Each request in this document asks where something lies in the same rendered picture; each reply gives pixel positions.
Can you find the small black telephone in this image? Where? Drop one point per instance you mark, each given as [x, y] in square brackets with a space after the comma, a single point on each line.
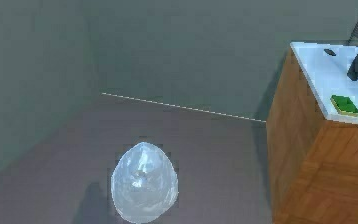
[329, 52]

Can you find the wooden cabinet with white top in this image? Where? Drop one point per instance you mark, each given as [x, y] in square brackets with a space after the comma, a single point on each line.
[307, 160]

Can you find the green and yellow sponge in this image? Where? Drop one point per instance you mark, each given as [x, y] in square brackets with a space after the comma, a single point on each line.
[345, 105]

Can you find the pale blue egg-shaped bag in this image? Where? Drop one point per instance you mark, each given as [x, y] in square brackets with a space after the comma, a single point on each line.
[143, 186]

